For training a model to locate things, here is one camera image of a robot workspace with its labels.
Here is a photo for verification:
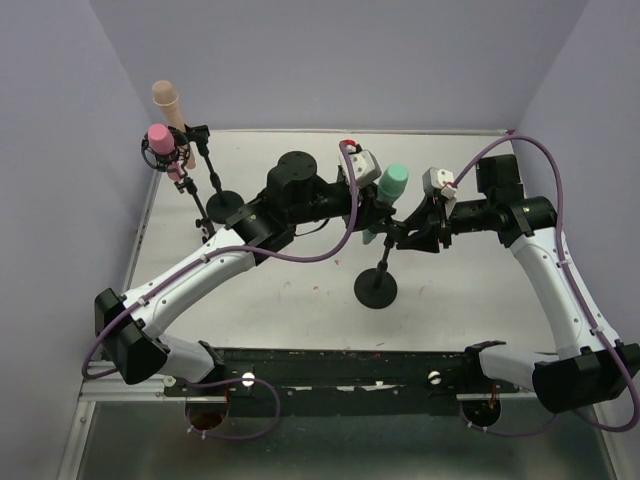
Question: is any teal microphone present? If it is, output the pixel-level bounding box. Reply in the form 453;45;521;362
362;163;409;245

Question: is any black round-base clip stand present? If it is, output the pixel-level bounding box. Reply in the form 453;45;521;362
185;125;244;224

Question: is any black tripod shock-mount stand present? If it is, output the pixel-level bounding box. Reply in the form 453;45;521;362
140;126;216;243

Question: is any pink microphone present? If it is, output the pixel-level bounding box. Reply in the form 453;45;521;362
147;123;184;182

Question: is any peach microphone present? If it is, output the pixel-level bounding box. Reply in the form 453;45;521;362
152;80;196;170

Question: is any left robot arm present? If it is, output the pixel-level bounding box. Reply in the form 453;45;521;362
94;142;408;385

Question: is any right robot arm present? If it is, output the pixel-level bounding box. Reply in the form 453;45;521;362
398;154;639;413

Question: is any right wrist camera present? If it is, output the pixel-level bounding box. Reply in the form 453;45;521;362
422;167;458;216

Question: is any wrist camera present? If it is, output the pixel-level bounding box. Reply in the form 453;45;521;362
339;139;382;189
422;167;458;216

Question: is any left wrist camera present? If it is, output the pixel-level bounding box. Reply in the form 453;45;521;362
339;139;382;189

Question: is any black front mounting rail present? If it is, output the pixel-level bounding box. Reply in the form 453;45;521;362
164;349;517;417

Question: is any aluminium extrusion frame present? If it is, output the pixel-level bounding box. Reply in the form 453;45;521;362
54;132;231;480

